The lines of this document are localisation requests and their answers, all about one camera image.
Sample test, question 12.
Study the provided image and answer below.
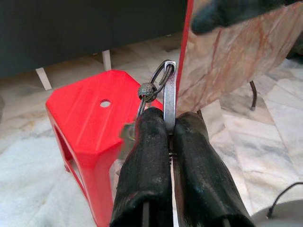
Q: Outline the black sideboard with white legs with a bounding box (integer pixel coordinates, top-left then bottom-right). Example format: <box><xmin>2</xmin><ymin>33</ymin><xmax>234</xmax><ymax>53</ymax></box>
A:
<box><xmin>0</xmin><ymin>0</ymin><xmax>188</xmax><ymax>91</ymax></box>

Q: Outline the red framed mirror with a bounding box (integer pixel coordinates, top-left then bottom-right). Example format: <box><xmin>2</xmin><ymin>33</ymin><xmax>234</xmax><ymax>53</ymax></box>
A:
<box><xmin>176</xmin><ymin>0</ymin><xmax>303</xmax><ymax>114</ymax></box>

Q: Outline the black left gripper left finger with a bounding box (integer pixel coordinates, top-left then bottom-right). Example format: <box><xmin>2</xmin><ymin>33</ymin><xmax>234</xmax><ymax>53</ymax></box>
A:
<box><xmin>109</xmin><ymin>107</ymin><xmax>172</xmax><ymax>227</ymax></box>

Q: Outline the dark metal key ring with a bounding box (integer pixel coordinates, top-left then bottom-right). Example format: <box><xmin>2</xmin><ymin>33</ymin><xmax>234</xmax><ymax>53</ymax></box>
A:
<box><xmin>135</xmin><ymin>59</ymin><xmax>175</xmax><ymax>119</ymax></box>

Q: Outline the black mirror stand leg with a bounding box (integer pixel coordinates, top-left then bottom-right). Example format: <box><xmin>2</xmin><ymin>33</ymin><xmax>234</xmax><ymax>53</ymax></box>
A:
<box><xmin>249</xmin><ymin>79</ymin><xmax>259</xmax><ymax>112</ymax></box>

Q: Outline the dimpled metal bead charm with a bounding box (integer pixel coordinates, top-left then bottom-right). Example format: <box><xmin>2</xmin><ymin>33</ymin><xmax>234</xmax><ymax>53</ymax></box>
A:
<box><xmin>137</xmin><ymin>82</ymin><xmax>157</xmax><ymax>103</ymax></box>

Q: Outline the silver metal key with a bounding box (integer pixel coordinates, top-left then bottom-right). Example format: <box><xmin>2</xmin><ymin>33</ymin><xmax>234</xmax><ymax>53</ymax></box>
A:
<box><xmin>162</xmin><ymin>60</ymin><xmax>177</xmax><ymax>136</ymax></box>

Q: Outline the grey rounded object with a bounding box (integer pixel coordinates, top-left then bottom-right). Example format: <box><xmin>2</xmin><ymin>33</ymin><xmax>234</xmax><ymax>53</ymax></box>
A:
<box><xmin>250</xmin><ymin>199</ymin><xmax>303</xmax><ymax>227</ymax></box>

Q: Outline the red plastic stool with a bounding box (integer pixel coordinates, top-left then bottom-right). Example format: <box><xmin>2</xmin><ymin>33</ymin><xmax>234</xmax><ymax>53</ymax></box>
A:
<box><xmin>45</xmin><ymin>69</ymin><xmax>164</xmax><ymax>227</ymax></box>

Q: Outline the black cable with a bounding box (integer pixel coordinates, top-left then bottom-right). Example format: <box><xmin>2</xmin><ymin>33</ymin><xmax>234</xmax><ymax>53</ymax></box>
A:
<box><xmin>266</xmin><ymin>181</ymin><xmax>303</xmax><ymax>218</ymax></box>

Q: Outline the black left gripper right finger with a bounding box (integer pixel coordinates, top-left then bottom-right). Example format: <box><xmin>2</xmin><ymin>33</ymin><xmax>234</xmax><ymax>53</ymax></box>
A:
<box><xmin>171</xmin><ymin>112</ymin><xmax>256</xmax><ymax>227</ymax></box>

